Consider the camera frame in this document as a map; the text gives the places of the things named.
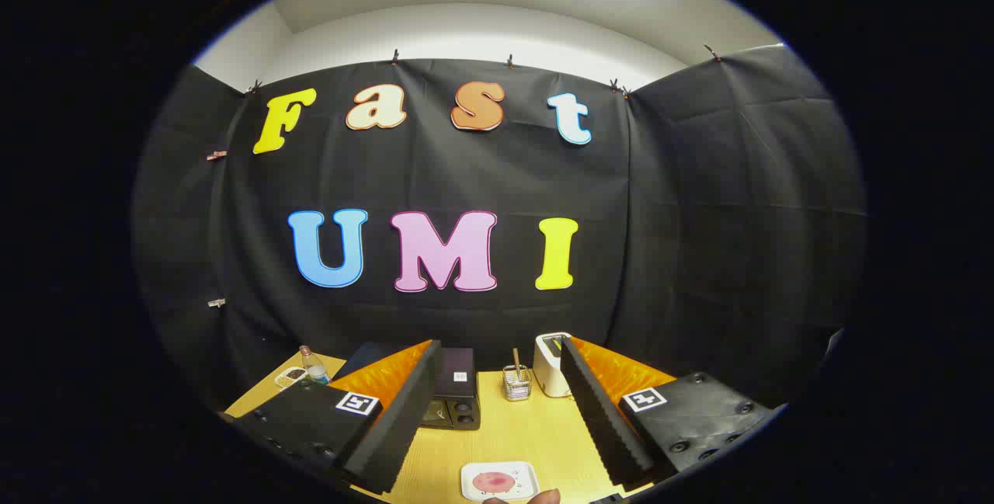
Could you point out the wooden stick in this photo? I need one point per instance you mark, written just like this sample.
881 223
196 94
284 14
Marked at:
516 360

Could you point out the clear plastic water bottle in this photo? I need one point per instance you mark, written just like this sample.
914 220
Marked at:
314 369

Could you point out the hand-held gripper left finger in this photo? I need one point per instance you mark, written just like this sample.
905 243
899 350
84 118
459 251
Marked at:
404 411

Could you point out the black toaster oven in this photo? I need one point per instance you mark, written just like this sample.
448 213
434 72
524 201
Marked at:
457 391

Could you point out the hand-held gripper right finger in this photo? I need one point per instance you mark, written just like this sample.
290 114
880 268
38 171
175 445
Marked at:
598 411

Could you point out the small snack packet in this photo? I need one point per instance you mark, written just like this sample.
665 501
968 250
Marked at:
290 377

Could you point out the white bread toaster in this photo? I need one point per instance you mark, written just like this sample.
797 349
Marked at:
547 372

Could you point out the pink round meat slice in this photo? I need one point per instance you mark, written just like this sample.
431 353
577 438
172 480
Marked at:
491 481

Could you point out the white square plate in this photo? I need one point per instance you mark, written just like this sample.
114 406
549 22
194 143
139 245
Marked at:
524 477

